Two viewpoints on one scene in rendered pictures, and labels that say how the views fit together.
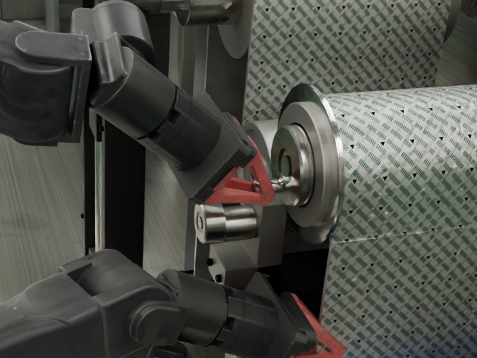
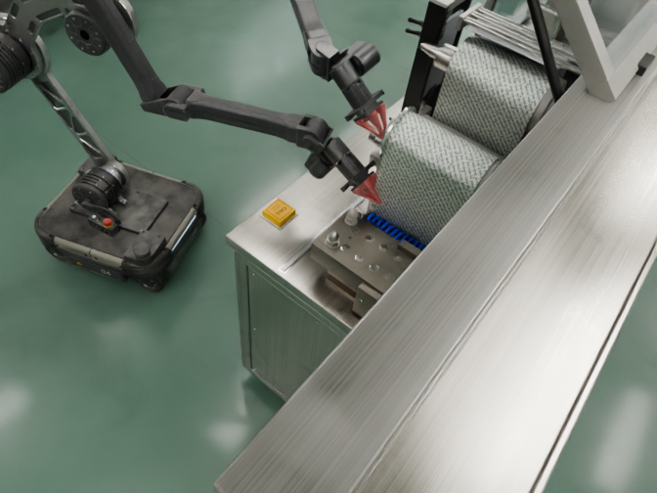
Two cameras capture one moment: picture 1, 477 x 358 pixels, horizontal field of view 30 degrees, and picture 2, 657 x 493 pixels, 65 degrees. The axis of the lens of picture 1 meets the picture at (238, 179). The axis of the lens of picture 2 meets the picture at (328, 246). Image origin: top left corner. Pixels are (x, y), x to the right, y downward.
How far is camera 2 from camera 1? 91 cm
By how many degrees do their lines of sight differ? 46
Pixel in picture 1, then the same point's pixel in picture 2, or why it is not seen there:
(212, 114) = (367, 97)
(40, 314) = (284, 119)
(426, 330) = (410, 218)
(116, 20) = (361, 50)
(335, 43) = (474, 105)
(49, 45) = (325, 47)
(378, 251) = (395, 176)
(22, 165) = not seen: hidden behind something
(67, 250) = not seen: hidden behind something
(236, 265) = (375, 155)
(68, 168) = not seen: hidden behind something
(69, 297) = (294, 121)
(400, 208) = (405, 166)
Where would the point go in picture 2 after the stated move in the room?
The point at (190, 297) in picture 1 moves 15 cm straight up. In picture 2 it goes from (332, 147) to (339, 97)
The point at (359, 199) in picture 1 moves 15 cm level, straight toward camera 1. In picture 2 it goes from (391, 153) to (332, 164)
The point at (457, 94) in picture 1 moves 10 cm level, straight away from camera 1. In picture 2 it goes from (454, 143) to (493, 138)
